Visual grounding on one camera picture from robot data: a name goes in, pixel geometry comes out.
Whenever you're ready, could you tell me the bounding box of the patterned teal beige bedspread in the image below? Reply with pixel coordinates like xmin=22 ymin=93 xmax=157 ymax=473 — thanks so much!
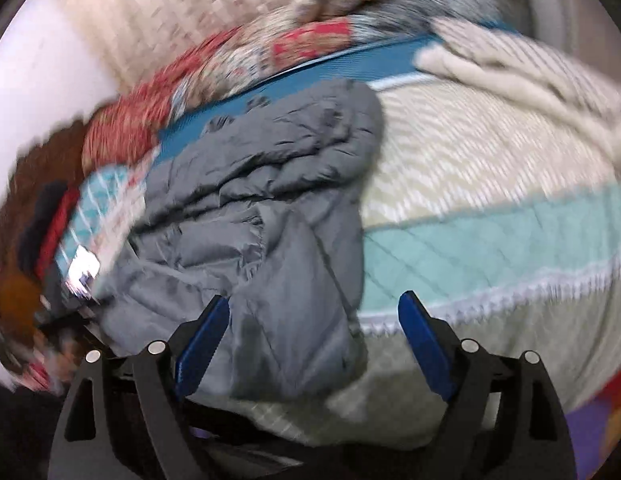
xmin=231 ymin=79 xmax=621 ymax=444

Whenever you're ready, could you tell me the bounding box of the grey padded jacket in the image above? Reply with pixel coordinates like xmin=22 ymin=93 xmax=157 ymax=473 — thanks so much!
xmin=99 ymin=79 xmax=384 ymax=401

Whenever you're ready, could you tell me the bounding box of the carved wooden headboard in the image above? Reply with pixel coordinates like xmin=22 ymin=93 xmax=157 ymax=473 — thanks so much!
xmin=0 ymin=119 xmax=87 ymax=347

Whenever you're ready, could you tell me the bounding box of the smartphone with lit screen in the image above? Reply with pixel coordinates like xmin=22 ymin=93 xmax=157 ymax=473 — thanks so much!
xmin=64 ymin=245 xmax=101 ymax=299

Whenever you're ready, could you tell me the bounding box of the teal lattice pillow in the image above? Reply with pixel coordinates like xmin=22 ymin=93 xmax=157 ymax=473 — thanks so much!
xmin=54 ymin=160 xmax=152 ymax=276

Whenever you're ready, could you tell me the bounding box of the red floral patchwork quilt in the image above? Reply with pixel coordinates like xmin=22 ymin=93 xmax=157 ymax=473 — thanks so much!
xmin=82 ymin=0 xmax=501 ymax=172

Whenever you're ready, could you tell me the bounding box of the white fuzzy blanket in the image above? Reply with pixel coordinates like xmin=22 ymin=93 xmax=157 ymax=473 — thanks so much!
xmin=414 ymin=18 xmax=621 ymax=178

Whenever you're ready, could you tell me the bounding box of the black phone tripod mount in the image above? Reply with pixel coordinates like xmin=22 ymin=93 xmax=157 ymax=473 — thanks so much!
xmin=34 ymin=263 xmax=109 ymax=352

